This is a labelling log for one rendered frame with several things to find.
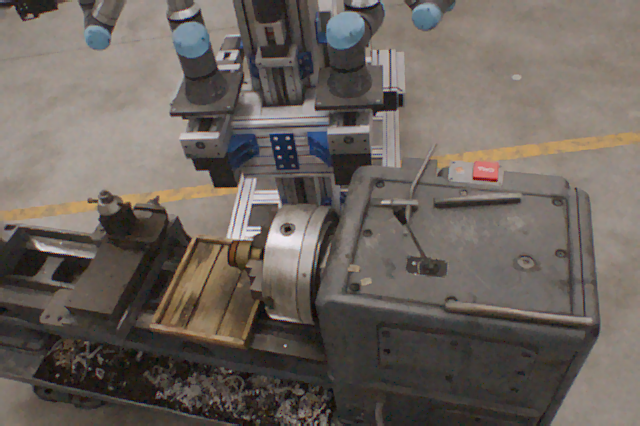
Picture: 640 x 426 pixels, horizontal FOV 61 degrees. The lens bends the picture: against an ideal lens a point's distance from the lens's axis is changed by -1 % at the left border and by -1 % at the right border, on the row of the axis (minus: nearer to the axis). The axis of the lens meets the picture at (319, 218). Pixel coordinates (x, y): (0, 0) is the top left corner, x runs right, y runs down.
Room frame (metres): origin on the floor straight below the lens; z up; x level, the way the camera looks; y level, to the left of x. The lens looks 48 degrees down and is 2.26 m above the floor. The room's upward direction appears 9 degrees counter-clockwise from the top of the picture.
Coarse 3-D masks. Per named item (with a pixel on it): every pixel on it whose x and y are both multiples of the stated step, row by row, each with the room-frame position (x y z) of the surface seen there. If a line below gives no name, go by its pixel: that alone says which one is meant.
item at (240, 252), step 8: (248, 240) 0.99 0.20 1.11; (232, 248) 0.97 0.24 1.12; (240, 248) 0.96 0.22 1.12; (248, 248) 0.95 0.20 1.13; (256, 248) 0.96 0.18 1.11; (264, 248) 0.97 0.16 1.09; (232, 256) 0.95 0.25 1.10; (240, 256) 0.94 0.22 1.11; (248, 256) 0.93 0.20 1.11; (256, 256) 0.93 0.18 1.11; (232, 264) 0.94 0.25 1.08; (240, 264) 0.93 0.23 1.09
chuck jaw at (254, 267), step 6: (252, 264) 0.91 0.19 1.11; (258, 264) 0.90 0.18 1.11; (246, 270) 0.90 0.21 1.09; (252, 270) 0.88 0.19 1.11; (258, 270) 0.88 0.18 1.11; (252, 276) 0.86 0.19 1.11; (258, 276) 0.86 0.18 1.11; (252, 282) 0.86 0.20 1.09; (258, 282) 0.84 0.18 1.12; (252, 288) 0.82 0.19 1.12; (258, 288) 0.82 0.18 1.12; (252, 294) 0.82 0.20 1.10; (258, 294) 0.81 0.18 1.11; (264, 300) 0.80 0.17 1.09; (270, 300) 0.78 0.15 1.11; (270, 306) 0.78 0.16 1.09
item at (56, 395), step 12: (0, 324) 1.19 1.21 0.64; (0, 336) 1.19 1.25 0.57; (12, 336) 1.17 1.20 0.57; (24, 336) 1.16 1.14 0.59; (36, 336) 1.15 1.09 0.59; (48, 336) 1.16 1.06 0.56; (24, 348) 1.13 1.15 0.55; (36, 348) 1.11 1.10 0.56; (48, 396) 1.20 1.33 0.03; (60, 396) 1.18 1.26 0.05; (72, 396) 1.18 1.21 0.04; (84, 408) 1.12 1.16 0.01
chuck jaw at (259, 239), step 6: (288, 204) 1.03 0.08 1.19; (270, 210) 1.01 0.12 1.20; (276, 210) 1.00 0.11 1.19; (270, 216) 1.00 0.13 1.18; (270, 222) 0.99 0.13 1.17; (264, 228) 0.98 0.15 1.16; (258, 234) 0.99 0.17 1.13; (264, 234) 0.97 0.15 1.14; (258, 240) 0.97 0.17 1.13; (264, 240) 0.96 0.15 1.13; (258, 246) 0.96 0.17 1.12; (264, 246) 0.95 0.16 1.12
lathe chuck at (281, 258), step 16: (288, 208) 0.97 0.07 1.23; (304, 208) 0.97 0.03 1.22; (272, 224) 0.92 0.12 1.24; (304, 224) 0.90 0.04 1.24; (272, 240) 0.87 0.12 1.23; (288, 240) 0.86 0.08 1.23; (272, 256) 0.84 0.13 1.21; (288, 256) 0.83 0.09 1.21; (272, 272) 0.81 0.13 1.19; (288, 272) 0.80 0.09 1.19; (272, 288) 0.79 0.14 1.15; (288, 288) 0.78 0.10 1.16; (288, 304) 0.76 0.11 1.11; (288, 320) 0.77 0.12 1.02
